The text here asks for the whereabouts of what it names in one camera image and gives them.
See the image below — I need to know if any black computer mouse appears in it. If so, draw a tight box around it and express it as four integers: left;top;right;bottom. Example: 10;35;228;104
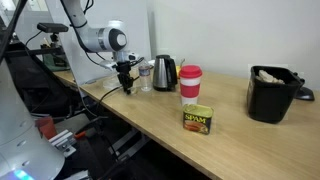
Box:
295;87;315;101

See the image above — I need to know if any red and white travel cup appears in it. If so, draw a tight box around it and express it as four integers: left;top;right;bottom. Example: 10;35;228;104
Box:
179;65;202;105

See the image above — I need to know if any aluminium extrusion post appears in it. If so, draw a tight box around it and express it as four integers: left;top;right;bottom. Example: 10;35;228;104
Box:
49;130;76;157

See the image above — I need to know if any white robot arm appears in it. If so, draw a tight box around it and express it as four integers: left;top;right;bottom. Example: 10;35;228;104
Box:
60;0;133;94

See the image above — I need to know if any Spam can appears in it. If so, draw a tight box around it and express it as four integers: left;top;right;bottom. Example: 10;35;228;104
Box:
182;104;213;135

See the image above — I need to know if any crumpled paper in bin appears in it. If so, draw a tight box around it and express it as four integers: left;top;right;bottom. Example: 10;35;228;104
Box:
256;70;284;84

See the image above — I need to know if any clear water bottle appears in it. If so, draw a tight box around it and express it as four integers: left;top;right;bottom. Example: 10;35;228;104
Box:
138;60;152;92

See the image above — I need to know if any black plastic bin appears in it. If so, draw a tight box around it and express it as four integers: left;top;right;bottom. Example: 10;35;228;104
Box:
247;66;304;124

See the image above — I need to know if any stainless steel electric kettle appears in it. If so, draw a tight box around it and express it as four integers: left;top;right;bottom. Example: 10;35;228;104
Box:
153;55;177;91

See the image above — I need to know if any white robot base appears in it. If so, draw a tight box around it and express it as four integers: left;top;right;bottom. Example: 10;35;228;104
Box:
0;61;65;180

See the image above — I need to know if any black power cable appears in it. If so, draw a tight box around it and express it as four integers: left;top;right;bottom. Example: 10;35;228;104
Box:
76;75;141;118

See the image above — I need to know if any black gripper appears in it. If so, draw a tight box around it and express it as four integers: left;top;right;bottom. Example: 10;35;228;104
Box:
115;51;138;94

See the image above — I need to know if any orange plastic cup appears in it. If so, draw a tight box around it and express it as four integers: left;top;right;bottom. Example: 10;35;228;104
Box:
35;116;57;139

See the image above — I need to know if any black camera on stand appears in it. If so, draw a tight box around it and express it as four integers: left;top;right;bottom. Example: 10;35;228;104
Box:
37;23;68;47

